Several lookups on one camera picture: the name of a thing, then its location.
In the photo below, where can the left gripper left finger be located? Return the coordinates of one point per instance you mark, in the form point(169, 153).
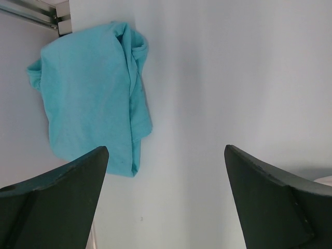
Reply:
point(55, 209)

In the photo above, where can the folded teal t-shirt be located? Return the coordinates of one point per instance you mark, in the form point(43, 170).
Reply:
point(91, 86)

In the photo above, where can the left aluminium corner post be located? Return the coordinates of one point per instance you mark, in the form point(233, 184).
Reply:
point(55, 15)

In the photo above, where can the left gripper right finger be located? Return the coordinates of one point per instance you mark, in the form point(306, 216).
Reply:
point(277, 209)

